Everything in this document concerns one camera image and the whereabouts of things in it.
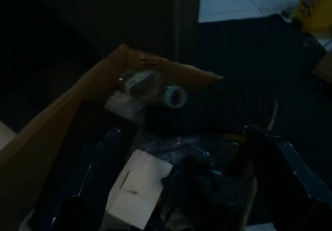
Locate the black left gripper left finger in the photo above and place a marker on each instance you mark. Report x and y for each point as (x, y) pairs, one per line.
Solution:
(75, 210)

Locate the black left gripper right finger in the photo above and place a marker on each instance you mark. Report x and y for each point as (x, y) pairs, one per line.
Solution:
(282, 168)

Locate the yellow bin with lid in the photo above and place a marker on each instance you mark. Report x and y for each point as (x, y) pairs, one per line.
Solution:
(313, 5)

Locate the white carton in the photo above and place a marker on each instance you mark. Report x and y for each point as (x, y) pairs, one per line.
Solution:
(140, 189)

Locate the cardboard box with red label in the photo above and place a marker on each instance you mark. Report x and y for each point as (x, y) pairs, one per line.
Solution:
(52, 127)

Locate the black knit cloth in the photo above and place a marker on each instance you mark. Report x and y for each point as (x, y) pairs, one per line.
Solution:
(207, 106)

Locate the shiny black plastic film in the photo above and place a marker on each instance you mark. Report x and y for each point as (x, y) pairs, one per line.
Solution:
(186, 148)

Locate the black floor mat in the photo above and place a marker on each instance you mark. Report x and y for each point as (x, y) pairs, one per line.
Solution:
(246, 46)

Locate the pale blue tape roll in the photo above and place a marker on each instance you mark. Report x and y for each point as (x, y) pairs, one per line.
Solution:
(167, 98)

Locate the clear crumpled plastic bottle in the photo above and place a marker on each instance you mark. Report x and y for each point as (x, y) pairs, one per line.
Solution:
(140, 81)

